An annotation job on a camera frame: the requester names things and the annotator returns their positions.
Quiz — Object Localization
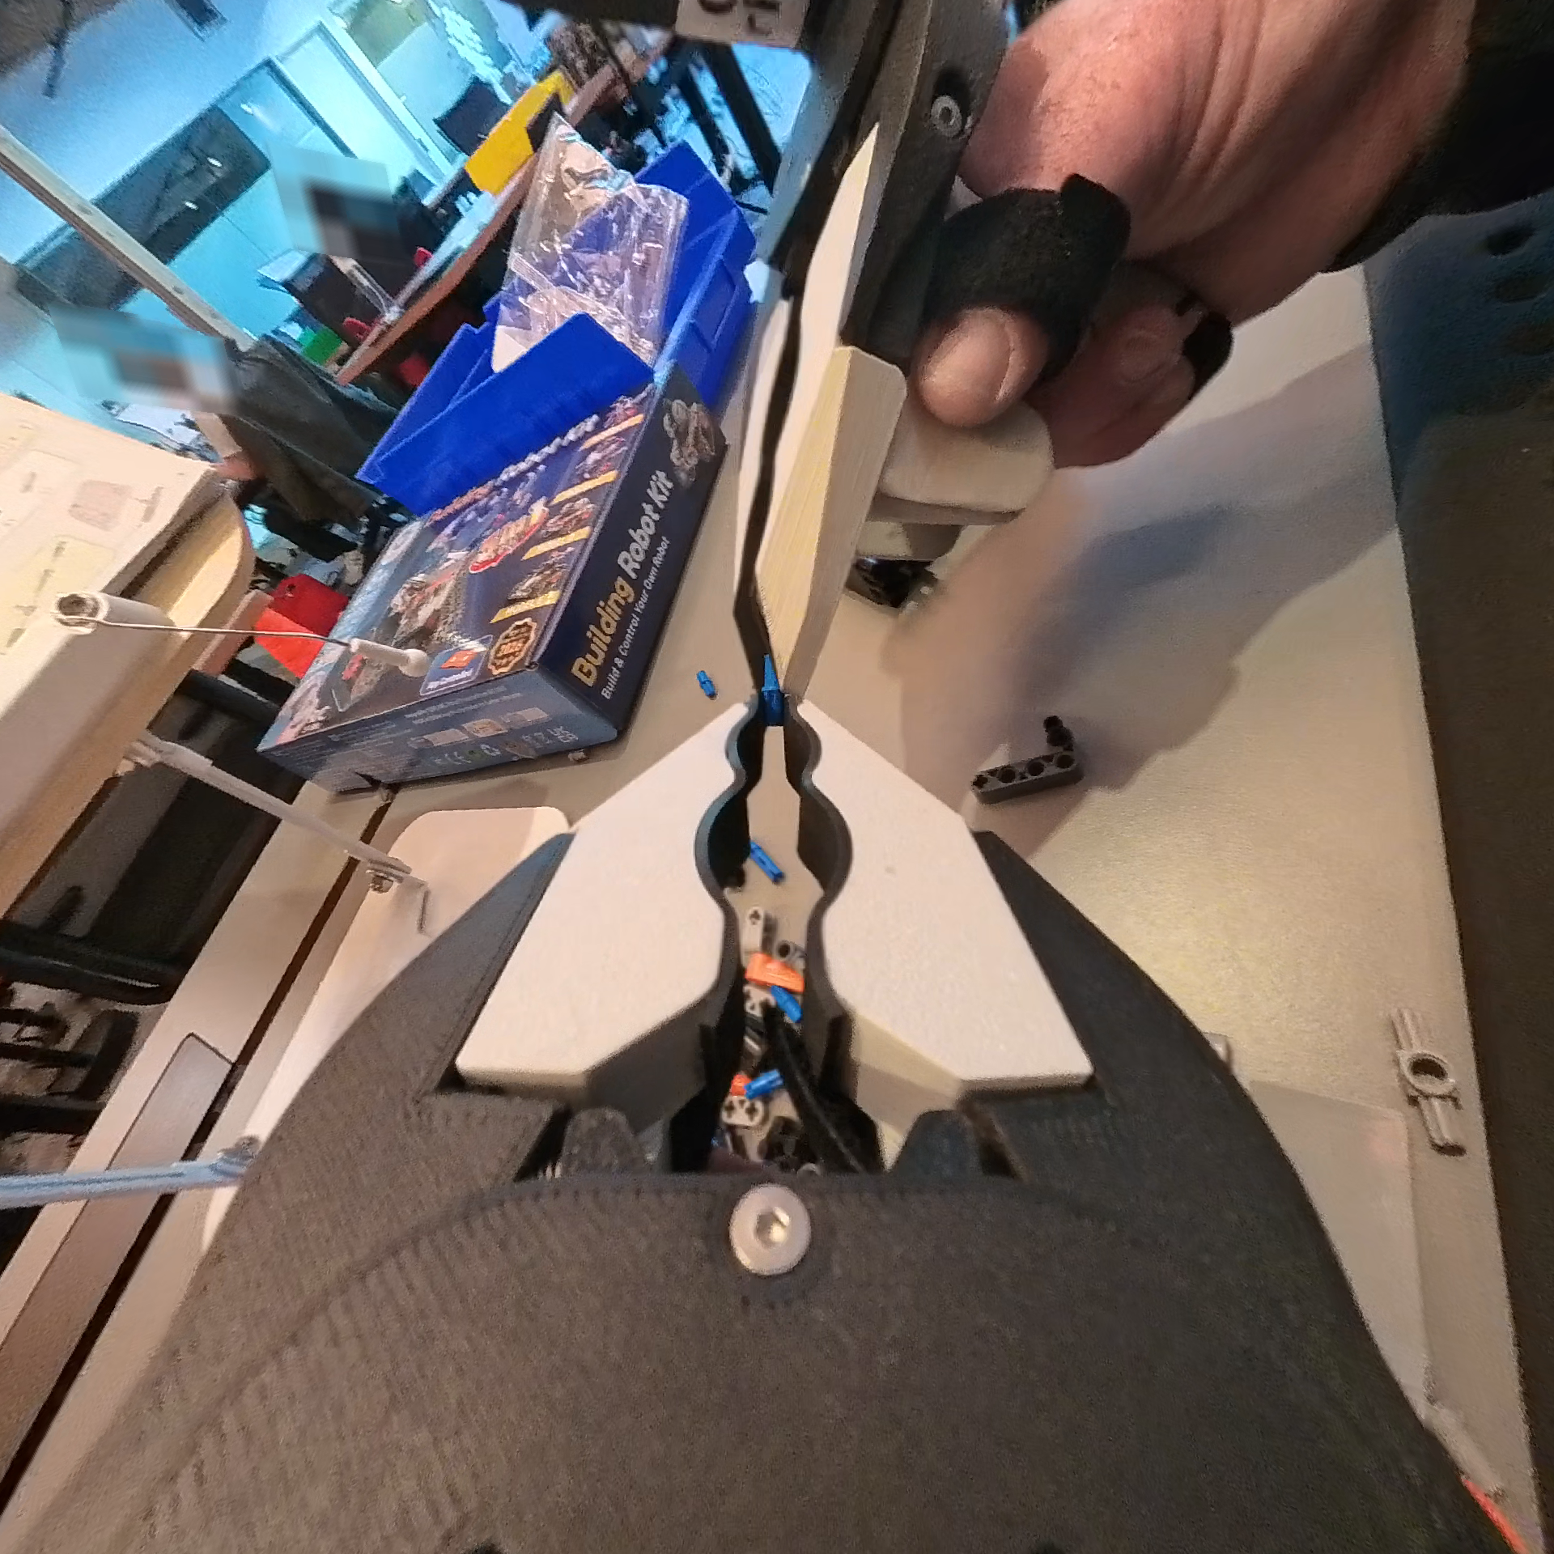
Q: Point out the blue robot kit box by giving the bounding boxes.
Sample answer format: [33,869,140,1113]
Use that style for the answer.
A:
[257,364,730,797]

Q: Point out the red plastic crate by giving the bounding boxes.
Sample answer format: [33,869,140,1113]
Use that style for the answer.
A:
[247,575,366,680]

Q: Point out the grey cross axle connector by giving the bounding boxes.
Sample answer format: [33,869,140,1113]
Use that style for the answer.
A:
[1389,1008,1463,1154]

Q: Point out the metal stand bracket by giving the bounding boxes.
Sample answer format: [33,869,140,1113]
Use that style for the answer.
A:
[122,734,414,893]
[0,1139,259,1209]

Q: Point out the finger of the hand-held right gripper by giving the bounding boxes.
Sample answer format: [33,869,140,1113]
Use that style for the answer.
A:
[754,123,908,693]
[734,260,812,686]

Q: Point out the person's right hand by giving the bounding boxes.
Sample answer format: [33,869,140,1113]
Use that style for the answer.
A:
[910,0,1476,471]

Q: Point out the clear plastic parts bag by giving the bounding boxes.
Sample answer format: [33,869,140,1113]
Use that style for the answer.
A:
[484,114,691,371]

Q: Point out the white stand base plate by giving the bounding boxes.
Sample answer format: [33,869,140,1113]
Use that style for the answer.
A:
[194,802,571,1228]

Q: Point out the blue storage bin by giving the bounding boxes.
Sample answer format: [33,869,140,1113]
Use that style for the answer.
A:
[357,146,756,512]

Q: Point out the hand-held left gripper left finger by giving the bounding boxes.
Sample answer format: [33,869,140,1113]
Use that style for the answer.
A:
[451,697,769,1165]

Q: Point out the white stand base with arms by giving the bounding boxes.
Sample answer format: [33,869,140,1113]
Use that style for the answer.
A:
[0,393,259,906]

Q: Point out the grey beam piece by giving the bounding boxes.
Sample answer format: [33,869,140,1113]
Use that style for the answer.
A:
[971,715,1086,804]

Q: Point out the wire page holder white tips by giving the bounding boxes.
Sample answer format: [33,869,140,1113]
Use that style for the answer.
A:
[57,590,432,677]

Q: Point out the pile of building pieces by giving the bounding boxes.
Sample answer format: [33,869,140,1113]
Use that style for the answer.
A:
[710,837,1518,1554]

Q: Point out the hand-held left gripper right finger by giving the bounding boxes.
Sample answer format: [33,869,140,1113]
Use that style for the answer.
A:
[782,701,1097,1163]

